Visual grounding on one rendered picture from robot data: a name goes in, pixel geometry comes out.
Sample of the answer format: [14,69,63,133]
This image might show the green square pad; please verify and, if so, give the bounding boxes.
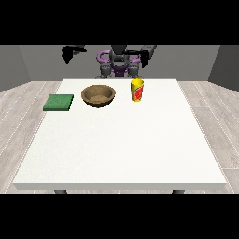
[42,93,75,112]

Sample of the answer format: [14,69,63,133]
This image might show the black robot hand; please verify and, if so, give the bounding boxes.
[127,49,151,69]
[61,45,88,65]

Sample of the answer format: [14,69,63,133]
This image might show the brown wooden bowl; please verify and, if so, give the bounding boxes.
[80,84,117,109]

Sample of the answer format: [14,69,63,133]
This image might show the yellow cup with melon print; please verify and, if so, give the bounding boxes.
[130,77,145,103]

